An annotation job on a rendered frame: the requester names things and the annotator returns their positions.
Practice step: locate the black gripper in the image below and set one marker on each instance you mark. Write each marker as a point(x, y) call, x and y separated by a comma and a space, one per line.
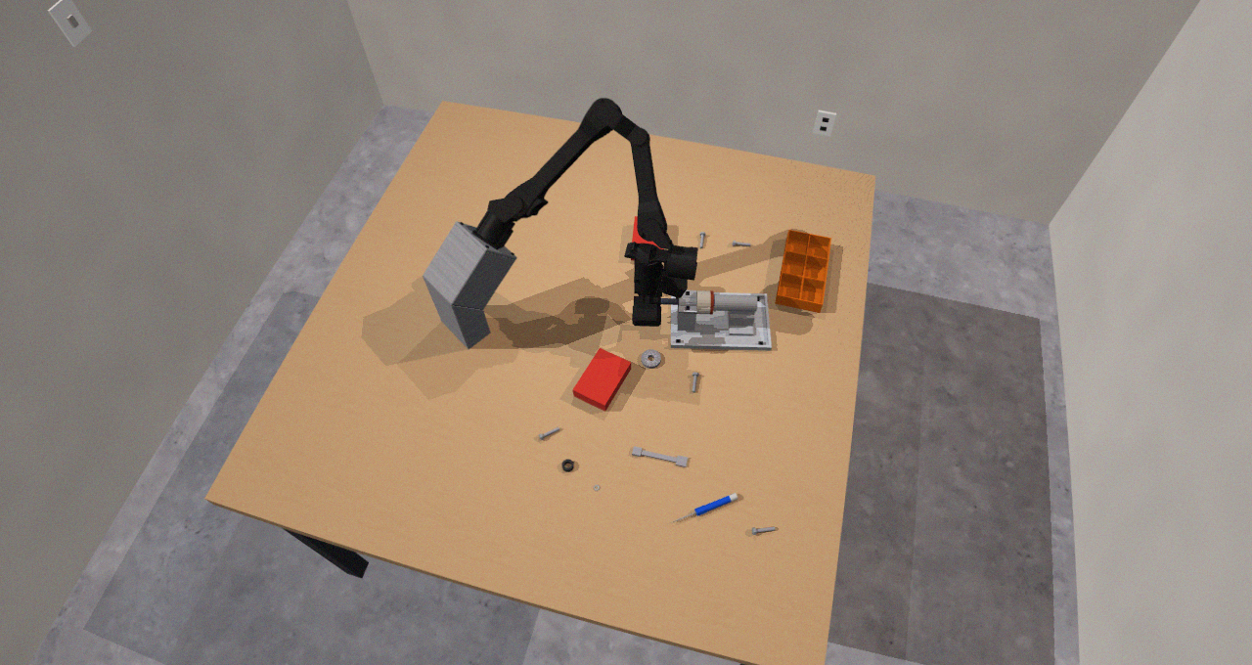
point(646, 309)

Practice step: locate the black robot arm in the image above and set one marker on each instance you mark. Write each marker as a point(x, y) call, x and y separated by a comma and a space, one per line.
point(528, 198)

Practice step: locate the orange compartment tray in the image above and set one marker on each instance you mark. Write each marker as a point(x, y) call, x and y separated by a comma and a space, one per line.
point(816, 261)

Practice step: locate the blue screwdriver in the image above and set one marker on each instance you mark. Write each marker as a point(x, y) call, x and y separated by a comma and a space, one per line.
point(714, 505)

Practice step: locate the red flat block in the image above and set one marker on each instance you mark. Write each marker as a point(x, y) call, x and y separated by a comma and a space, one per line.
point(636, 236)
point(602, 379)

